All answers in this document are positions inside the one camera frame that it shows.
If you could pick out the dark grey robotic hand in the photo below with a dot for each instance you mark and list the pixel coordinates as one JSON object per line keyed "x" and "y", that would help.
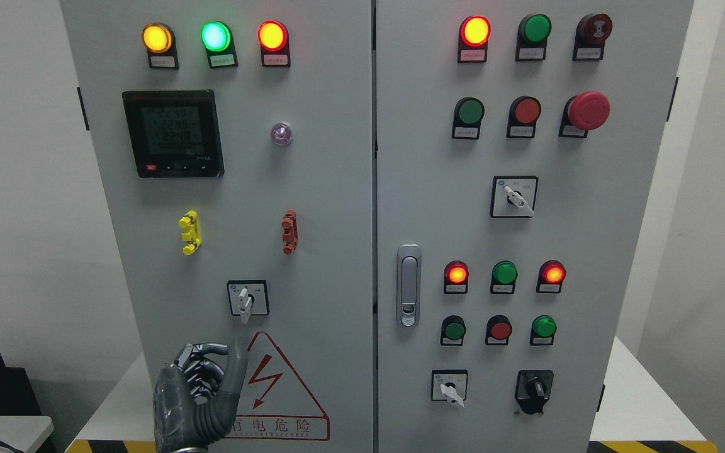
{"x": 196, "y": 397}

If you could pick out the white rotary light switch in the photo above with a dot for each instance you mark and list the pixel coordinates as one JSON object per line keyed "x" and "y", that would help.
{"x": 248, "y": 298}

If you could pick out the yellow indicator light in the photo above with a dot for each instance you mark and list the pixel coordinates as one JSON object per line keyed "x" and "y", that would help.
{"x": 160, "y": 43}

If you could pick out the green lit indicator light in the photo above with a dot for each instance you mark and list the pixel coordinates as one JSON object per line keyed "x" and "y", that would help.
{"x": 218, "y": 42}

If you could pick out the red electric warning sticker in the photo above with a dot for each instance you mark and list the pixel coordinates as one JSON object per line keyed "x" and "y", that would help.
{"x": 276, "y": 404}

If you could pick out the white table left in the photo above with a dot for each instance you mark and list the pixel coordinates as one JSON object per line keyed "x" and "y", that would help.
{"x": 27, "y": 433}

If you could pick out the yellow terminal clip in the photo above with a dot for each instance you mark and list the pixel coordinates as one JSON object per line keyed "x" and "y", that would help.
{"x": 190, "y": 234}

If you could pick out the red terminal clip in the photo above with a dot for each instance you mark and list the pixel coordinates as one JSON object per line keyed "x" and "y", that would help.
{"x": 290, "y": 234}

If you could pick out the left grey cabinet door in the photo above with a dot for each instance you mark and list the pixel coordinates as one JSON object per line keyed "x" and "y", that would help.
{"x": 321, "y": 296}

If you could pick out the grey cabinet door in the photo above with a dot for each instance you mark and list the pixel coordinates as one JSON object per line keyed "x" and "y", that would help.
{"x": 321, "y": 296}
{"x": 436, "y": 192}

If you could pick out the green push button lower left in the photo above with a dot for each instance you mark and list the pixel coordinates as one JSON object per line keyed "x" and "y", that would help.
{"x": 453, "y": 331}

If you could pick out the green push button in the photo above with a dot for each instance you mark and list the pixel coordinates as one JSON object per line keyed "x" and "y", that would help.
{"x": 453, "y": 331}
{"x": 542, "y": 332}
{"x": 466, "y": 121}

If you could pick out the black digital power meter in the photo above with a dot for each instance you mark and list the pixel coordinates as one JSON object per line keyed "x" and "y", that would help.
{"x": 174, "y": 133}

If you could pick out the small clear lamp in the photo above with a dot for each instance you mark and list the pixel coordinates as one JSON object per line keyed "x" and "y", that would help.
{"x": 281, "y": 133}

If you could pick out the red lit indicator lower left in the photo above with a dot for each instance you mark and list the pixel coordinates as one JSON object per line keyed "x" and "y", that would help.
{"x": 456, "y": 278}

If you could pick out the red lit indicator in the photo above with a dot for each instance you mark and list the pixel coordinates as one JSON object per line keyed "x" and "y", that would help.
{"x": 473, "y": 37}
{"x": 456, "y": 278}
{"x": 551, "y": 275}

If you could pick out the red push button lower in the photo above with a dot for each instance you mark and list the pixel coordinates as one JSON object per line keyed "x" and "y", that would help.
{"x": 498, "y": 331}

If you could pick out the red push button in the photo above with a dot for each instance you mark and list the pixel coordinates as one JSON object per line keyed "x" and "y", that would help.
{"x": 498, "y": 331}
{"x": 523, "y": 116}

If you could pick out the green indicator lower middle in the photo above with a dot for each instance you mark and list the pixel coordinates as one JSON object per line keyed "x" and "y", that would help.
{"x": 503, "y": 278}

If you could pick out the green push button lower right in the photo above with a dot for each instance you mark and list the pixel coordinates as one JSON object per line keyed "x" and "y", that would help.
{"x": 542, "y": 332}

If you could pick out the red lit indicator left door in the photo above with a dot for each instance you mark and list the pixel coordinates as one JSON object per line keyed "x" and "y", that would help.
{"x": 273, "y": 39}

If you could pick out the red lit indicator lower right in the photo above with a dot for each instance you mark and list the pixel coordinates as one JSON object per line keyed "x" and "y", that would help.
{"x": 551, "y": 275}

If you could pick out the green push button upper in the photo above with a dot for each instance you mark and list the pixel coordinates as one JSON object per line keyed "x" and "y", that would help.
{"x": 466, "y": 121}

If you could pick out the right grey cabinet door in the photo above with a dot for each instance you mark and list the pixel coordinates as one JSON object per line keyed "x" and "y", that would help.
{"x": 436, "y": 192}

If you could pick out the red push button upper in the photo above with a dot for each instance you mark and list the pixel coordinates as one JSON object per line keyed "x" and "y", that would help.
{"x": 523, "y": 116}

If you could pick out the white platform base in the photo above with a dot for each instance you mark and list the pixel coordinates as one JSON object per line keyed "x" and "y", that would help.
{"x": 634, "y": 407}

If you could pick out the red lit indicator top right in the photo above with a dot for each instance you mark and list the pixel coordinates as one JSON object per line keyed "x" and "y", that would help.
{"x": 473, "y": 37}

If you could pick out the red emergency stop button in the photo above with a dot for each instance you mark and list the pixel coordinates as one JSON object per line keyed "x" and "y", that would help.
{"x": 583, "y": 113}

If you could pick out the green indicator top right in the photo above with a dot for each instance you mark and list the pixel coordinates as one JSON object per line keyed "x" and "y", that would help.
{"x": 532, "y": 36}

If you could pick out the dark red buzzer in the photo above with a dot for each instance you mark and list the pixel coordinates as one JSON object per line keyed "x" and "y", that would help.
{"x": 591, "y": 35}

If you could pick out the white rotary switch bottom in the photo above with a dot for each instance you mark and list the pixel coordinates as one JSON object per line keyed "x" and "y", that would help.
{"x": 450, "y": 386}

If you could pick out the silver door handle lock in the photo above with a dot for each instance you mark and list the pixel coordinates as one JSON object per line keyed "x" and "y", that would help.
{"x": 408, "y": 271}

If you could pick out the black rotary selector switch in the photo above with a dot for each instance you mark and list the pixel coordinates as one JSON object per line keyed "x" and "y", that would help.
{"x": 533, "y": 390}

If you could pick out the white rotary switch upper right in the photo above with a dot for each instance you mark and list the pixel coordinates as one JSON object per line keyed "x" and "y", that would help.
{"x": 513, "y": 197}

